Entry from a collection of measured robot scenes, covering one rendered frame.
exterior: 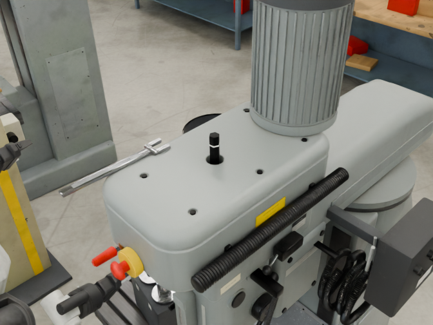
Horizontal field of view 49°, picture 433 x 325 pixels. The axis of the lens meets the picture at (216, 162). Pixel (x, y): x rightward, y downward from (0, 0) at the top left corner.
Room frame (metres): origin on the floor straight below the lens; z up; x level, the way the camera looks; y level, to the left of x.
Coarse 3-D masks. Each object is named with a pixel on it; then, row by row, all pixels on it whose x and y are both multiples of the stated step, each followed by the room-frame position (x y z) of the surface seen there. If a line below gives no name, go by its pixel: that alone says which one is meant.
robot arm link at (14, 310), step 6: (6, 306) 0.68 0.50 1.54; (12, 306) 0.68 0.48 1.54; (0, 312) 0.66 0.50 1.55; (6, 312) 0.66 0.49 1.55; (12, 312) 0.66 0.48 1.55; (18, 312) 0.67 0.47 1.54; (0, 318) 0.64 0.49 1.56; (6, 318) 0.64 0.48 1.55; (12, 318) 0.65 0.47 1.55; (18, 318) 0.65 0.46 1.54; (24, 318) 0.66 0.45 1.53; (0, 324) 0.62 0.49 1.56; (6, 324) 0.63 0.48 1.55; (12, 324) 0.63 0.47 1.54; (18, 324) 0.64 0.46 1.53; (24, 324) 0.65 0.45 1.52
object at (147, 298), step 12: (144, 276) 1.11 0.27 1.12; (144, 288) 1.06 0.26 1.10; (156, 288) 1.05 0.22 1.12; (144, 300) 1.05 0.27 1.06; (156, 300) 1.00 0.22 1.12; (168, 300) 1.00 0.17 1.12; (144, 312) 1.07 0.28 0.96; (156, 312) 0.97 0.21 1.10; (168, 312) 0.98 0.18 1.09; (156, 324) 0.98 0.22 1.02; (168, 324) 0.97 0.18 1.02
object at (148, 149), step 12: (156, 144) 0.83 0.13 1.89; (168, 144) 0.82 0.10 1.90; (132, 156) 0.78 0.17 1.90; (144, 156) 0.79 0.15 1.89; (108, 168) 0.74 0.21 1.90; (120, 168) 0.75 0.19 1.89; (84, 180) 0.71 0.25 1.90; (96, 180) 0.71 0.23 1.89; (60, 192) 0.67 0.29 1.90; (72, 192) 0.68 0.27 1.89
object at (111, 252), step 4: (108, 248) 0.70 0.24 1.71; (112, 248) 0.70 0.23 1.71; (116, 248) 0.71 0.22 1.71; (104, 252) 0.69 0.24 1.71; (108, 252) 0.69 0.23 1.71; (112, 252) 0.69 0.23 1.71; (116, 252) 0.70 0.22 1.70; (100, 256) 0.68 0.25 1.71; (104, 256) 0.68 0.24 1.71; (108, 256) 0.69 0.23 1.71; (112, 256) 0.69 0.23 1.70; (92, 260) 0.68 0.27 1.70; (96, 260) 0.67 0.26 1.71; (100, 260) 0.67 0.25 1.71; (104, 260) 0.68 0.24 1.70; (108, 260) 0.68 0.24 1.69; (96, 264) 0.67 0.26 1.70; (100, 264) 0.67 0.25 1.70
